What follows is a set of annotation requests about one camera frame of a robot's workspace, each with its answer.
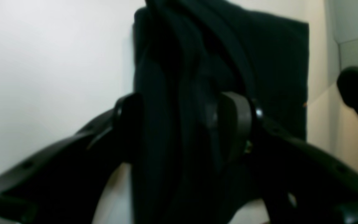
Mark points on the black T-shirt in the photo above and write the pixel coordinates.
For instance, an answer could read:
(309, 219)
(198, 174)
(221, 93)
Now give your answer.
(187, 52)

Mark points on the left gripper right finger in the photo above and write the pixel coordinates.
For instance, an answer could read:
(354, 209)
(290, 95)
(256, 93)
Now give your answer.
(299, 183)

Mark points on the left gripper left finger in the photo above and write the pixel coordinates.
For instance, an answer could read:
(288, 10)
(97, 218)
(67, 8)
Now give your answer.
(62, 183)

